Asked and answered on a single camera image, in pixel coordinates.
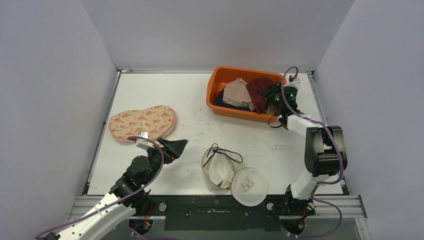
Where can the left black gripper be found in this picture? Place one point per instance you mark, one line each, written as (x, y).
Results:
(172, 150)

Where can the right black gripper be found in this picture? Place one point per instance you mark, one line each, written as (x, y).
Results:
(271, 93)

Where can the maroon bra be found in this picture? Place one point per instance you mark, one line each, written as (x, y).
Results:
(255, 88)

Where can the floral mesh laundry bag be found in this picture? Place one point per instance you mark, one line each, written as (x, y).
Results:
(158, 121)

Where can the beige pink bra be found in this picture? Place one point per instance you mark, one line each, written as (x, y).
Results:
(236, 94)

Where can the round white mesh laundry bag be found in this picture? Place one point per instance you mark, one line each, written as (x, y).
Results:
(225, 171)

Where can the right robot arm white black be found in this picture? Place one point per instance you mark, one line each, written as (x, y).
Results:
(324, 153)

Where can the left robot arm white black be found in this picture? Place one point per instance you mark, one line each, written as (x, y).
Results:
(126, 197)

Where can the navy blue garment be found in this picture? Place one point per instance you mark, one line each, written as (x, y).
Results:
(219, 95)

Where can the orange plastic bin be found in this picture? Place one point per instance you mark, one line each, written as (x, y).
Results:
(222, 75)

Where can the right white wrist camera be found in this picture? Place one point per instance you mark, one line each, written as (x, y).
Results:
(294, 82)

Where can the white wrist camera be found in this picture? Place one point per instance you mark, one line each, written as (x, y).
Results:
(142, 141)
(294, 82)

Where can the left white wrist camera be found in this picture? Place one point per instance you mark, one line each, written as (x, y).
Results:
(142, 141)

